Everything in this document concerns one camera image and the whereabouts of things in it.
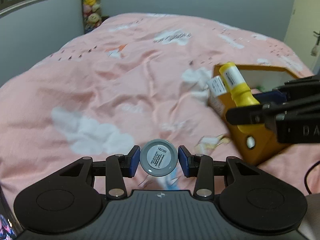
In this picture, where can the cream door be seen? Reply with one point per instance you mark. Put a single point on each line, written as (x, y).
(299, 36)

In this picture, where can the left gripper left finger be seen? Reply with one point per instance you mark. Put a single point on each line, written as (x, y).
(118, 167)

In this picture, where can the orange cardboard box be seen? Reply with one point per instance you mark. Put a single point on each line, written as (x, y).
(256, 143)

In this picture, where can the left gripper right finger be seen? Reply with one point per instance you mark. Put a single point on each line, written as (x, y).
(200, 167)

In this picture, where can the yellow white bottle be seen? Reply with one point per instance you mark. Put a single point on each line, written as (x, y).
(231, 81)

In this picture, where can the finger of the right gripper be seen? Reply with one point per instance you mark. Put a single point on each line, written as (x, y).
(274, 96)
(254, 114)

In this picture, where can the grey round tin pink label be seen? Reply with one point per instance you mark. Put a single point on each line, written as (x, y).
(158, 157)

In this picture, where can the black door handle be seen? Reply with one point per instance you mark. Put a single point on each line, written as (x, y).
(317, 35)

